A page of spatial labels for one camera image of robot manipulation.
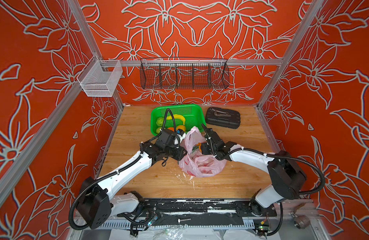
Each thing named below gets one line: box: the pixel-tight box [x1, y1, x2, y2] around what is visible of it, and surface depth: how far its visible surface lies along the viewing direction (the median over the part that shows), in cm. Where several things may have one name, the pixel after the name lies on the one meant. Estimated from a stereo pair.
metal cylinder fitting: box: [293, 215, 311, 229], surface depth 69 cm
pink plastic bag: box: [178, 126, 227, 178], surface depth 79 cm
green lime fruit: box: [156, 117, 164, 126], surface depth 105 cm
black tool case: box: [205, 106, 241, 129], surface depth 106 cm
